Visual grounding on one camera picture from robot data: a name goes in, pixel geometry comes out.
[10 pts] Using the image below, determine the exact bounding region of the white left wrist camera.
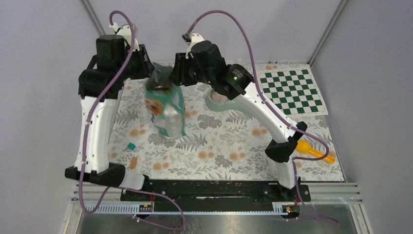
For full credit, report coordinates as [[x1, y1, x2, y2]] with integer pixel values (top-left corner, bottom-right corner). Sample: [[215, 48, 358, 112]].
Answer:
[[110, 22, 140, 51]]

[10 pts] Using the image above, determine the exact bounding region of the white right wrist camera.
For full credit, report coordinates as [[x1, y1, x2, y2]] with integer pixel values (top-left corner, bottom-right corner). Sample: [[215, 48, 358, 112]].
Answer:
[[182, 33, 205, 54]]

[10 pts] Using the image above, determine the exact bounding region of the small teal cube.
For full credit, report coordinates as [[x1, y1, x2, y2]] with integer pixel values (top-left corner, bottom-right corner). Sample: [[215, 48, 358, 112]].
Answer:
[[127, 143, 136, 151]]

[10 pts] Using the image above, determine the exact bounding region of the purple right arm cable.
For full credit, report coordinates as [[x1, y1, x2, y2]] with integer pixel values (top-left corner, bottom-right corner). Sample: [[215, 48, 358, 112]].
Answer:
[[182, 9, 340, 227]]

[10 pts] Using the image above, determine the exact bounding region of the mint double pet bowl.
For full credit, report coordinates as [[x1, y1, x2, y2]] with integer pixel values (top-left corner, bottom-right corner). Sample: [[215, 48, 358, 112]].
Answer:
[[206, 88, 258, 114]]

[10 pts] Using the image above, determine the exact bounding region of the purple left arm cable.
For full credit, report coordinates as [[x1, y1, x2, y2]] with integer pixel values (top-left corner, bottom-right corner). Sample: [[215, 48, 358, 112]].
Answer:
[[78, 10, 186, 232]]

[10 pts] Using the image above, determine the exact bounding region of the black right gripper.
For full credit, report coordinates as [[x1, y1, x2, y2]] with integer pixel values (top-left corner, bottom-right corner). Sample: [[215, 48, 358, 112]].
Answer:
[[168, 53, 213, 87]]

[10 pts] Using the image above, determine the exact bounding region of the floral table mat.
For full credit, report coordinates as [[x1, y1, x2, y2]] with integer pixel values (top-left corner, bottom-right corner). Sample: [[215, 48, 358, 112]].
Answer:
[[108, 64, 345, 181]]

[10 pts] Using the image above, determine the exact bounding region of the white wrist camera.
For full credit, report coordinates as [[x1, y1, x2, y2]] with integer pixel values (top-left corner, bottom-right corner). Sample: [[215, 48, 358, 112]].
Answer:
[[182, 33, 205, 54], [110, 22, 140, 51]]

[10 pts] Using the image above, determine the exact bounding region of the white slotted cable duct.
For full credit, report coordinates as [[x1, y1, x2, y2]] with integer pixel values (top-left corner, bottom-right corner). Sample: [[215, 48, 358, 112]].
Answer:
[[84, 202, 300, 216]]

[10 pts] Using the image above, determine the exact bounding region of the green white checkerboard mat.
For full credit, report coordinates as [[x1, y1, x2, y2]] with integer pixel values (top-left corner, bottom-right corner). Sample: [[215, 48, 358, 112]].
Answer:
[[258, 67, 328, 117]]

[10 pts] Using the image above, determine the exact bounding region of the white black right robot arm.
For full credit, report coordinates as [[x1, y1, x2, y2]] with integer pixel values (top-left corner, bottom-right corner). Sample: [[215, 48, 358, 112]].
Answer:
[[169, 40, 307, 201]]

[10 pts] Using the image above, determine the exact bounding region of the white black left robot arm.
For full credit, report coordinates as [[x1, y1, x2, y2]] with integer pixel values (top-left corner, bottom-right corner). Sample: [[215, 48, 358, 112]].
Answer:
[[64, 35, 154, 200]]

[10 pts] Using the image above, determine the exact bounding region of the teal pet food bag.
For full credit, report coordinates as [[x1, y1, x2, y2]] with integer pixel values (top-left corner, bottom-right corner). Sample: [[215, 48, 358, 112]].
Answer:
[[145, 62, 186, 139]]

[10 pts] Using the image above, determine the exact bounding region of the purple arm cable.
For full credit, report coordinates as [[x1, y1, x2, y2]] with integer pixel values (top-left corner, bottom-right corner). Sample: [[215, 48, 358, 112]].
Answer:
[[182, 9, 340, 227], [78, 10, 186, 232]]

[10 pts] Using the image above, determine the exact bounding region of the small tan wooden block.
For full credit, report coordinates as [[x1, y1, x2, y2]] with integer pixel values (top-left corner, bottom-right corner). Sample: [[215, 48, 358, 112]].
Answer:
[[129, 157, 138, 169]]

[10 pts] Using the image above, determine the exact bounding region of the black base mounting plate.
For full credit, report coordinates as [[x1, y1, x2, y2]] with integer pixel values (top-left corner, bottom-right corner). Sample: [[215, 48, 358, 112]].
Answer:
[[120, 179, 311, 212]]

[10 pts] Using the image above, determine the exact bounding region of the yellow plastic scoop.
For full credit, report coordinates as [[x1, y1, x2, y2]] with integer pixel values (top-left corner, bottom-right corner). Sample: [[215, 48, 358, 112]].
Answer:
[[296, 140, 336, 164]]

